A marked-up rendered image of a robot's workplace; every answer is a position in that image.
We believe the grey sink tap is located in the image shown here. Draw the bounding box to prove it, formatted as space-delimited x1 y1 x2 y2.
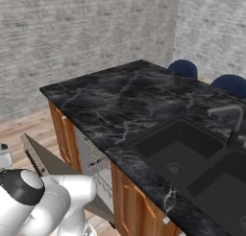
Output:
206 104 245 149

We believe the white dishwasher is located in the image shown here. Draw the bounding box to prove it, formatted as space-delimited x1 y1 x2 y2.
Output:
72 123 115 213

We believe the wire dishwasher rack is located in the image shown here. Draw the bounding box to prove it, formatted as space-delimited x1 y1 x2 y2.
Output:
86 147 113 198

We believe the wide wooden cupboard door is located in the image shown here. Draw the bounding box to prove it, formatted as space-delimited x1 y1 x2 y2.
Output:
110 161 183 236

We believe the grey dishwasher door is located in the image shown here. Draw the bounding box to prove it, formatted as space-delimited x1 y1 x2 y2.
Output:
19 132 116 226

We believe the blue chair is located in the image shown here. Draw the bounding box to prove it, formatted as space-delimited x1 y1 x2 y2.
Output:
210 74 246 100
167 59 199 82

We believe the narrow wooden cupboard door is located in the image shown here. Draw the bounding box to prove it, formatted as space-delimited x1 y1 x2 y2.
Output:
47 99 84 175

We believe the black double sink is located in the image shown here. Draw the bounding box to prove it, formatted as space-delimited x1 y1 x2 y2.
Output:
132 116 246 236

